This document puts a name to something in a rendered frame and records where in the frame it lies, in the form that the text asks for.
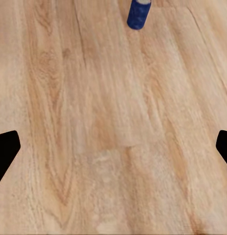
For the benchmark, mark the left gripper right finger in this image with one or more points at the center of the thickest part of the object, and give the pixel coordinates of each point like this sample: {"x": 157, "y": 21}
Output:
{"x": 221, "y": 144}

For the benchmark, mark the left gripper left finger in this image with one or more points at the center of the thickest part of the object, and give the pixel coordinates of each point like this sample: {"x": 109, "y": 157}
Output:
{"x": 9, "y": 147}

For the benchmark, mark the can of soda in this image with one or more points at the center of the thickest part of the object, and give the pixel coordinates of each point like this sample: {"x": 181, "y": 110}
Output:
{"x": 138, "y": 13}

